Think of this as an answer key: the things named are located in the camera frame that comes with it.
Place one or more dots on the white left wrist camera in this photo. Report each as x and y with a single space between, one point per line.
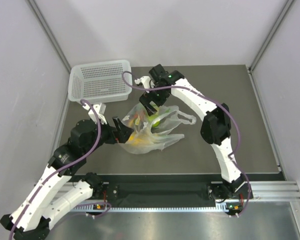
95 111

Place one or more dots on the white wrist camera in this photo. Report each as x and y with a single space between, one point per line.
145 82
95 111

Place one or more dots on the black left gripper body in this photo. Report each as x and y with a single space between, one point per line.
108 135

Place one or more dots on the white slotted cable duct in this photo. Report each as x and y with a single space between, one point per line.
215 208

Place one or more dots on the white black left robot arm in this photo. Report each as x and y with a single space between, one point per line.
39 213

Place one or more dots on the clear plastic bag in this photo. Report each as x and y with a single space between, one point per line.
170 118

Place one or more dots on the white perforated plastic basket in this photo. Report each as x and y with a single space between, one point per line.
100 82

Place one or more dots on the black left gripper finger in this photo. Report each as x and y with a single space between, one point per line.
124 139
120 128

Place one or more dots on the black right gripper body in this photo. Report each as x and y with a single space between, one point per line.
158 95

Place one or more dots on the aluminium frame rail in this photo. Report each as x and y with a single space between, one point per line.
272 192

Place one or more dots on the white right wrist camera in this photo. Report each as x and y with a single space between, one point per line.
145 82

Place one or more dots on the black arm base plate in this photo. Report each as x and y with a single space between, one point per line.
168 190

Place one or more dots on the yellow banana bunch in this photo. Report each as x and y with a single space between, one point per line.
137 139

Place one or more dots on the green apple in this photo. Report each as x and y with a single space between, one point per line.
154 120

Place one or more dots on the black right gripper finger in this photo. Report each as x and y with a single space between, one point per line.
147 107
155 108

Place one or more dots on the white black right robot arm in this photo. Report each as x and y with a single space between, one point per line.
216 120

